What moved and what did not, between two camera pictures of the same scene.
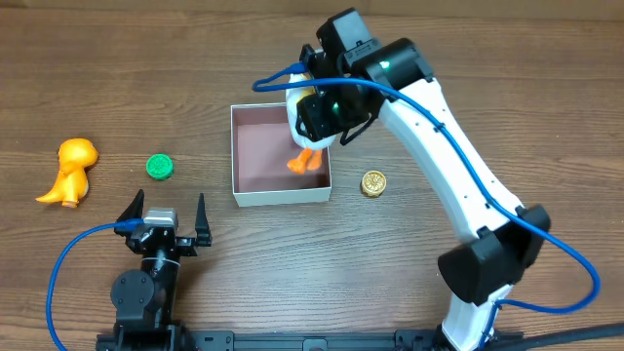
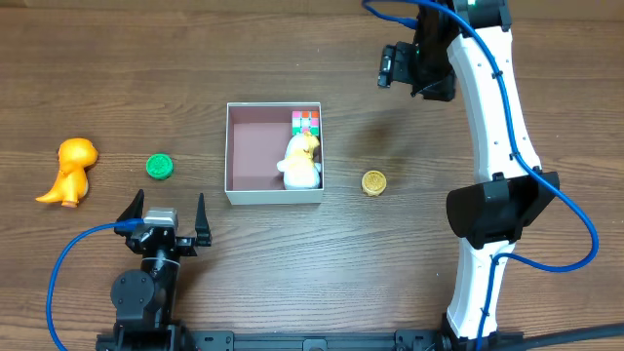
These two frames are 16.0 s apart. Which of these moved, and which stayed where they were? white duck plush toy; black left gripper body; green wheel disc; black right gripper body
Moved: black right gripper body; white duck plush toy
Stayed: green wheel disc; black left gripper body
